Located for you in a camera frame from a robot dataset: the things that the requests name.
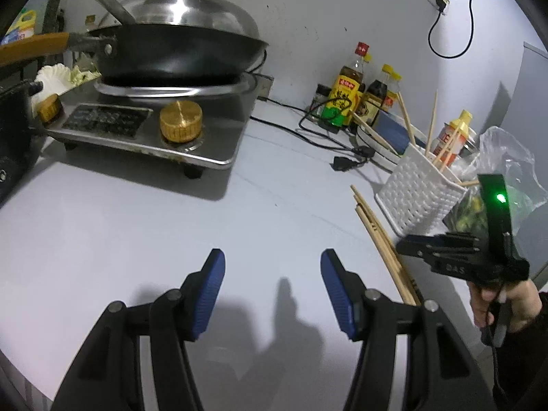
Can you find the yellow cap dark sauce bottle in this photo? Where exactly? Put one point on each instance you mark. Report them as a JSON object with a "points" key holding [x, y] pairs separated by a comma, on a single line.
{"points": [[366, 61]]}

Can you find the red cap cooking oil bottle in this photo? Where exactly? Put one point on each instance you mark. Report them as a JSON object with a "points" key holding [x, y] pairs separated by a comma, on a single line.
{"points": [[343, 97]]}

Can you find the silver induction cooker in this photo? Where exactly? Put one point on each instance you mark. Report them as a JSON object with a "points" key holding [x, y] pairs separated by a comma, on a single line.
{"points": [[198, 126]]}

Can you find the plastic bag of greens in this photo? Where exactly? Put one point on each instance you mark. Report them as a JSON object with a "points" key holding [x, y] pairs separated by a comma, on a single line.
{"points": [[499, 153]]}

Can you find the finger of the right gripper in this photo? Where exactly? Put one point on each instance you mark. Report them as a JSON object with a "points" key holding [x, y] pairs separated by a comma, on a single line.
{"points": [[441, 237], [431, 249]]}

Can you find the yellow detergent bottle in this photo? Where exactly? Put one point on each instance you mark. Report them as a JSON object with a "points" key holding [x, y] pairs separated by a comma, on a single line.
{"points": [[21, 28]]}

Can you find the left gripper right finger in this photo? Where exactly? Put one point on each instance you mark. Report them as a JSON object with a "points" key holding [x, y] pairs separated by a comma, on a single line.
{"points": [[441, 374]]}

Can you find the dark chopstick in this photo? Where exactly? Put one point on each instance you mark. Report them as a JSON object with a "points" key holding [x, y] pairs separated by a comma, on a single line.
{"points": [[385, 243]]}

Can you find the steel wok lid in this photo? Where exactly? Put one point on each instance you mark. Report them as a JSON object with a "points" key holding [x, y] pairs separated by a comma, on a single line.
{"points": [[220, 15]]}

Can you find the blue bowl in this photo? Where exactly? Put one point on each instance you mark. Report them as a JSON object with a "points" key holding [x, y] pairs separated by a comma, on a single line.
{"points": [[393, 129]]}

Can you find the grey vertical pipe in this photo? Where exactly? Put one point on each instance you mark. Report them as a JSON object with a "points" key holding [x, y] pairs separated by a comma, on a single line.
{"points": [[53, 19]]}

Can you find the white plate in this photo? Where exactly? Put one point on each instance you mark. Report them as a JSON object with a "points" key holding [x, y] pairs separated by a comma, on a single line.
{"points": [[382, 156]]}

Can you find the small spice jar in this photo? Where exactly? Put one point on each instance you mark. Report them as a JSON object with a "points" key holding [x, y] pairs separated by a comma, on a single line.
{"points": [[319, 101]]}

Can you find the small black electric pot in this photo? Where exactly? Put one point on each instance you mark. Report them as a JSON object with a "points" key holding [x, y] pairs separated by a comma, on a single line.
{"points": [[16, 136]]}

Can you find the white plastic utensil basket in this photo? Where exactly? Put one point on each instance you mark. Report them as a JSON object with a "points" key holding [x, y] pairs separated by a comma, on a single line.
{"points": [[417, 196]]}

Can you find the grey refrigerator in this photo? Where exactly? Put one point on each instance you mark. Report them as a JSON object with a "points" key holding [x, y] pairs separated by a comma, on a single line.
{"points": [[526, 120]]}

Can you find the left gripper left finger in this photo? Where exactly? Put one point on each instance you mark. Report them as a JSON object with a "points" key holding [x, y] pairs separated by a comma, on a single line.
{"points": [[105, 373]]}

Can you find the yellow cap soy sauce bottle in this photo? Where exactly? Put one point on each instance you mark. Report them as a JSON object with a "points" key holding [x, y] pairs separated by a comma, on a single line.
{"points": [[374, 96]]}

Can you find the bamboo chopstick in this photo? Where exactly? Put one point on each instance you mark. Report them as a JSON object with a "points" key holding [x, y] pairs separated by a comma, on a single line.
{"points": [[365, 126], [446, 141], [446, 152], [432, 124], [407, 119], [381, 239], [394, 268], [471, 183]]}

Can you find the black wok with wooden handle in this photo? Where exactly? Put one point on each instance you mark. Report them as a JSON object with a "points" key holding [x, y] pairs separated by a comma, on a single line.
{"points": [[148, 54]]}

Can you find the orange yellow squeeze bottle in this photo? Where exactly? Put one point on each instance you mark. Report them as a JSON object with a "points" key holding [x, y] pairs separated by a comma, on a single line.
{"points": [[465, 119]]}

